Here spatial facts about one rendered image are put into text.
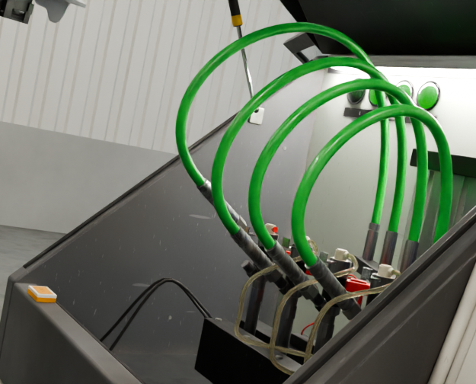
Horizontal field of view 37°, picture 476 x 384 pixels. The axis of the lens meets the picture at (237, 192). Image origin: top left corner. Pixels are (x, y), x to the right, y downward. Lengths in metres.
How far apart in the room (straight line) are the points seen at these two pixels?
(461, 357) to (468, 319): 0.04
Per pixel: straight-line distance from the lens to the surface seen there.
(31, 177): 7.40
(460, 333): 0.78
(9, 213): 7.44
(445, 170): 0.89
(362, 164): 1.33
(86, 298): 1.28
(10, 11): 1.41
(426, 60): 1.23
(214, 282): 1.39
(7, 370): 1.22
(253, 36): 0.99
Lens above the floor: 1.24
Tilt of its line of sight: 4 degrees down
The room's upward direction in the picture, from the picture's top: 11 degrees clockwise
